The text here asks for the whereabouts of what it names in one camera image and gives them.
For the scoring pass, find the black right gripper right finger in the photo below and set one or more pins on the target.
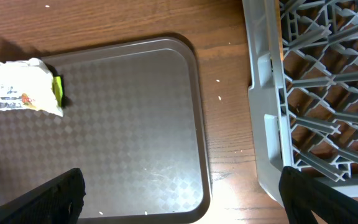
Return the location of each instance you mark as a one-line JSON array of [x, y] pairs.
[[304, 197]]

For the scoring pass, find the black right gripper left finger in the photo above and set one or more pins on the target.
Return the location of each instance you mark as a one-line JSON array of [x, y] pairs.
[[59, 200]]

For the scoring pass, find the grey dishwasher rack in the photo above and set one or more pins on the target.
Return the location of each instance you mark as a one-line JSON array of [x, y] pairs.
[[303, 96]]

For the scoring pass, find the brown serving tray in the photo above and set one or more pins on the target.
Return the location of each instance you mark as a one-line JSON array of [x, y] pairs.
[[133, 126]]

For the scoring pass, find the crumpled foil snack wrapper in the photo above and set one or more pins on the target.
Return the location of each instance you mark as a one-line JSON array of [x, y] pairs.
[[30, 85]]

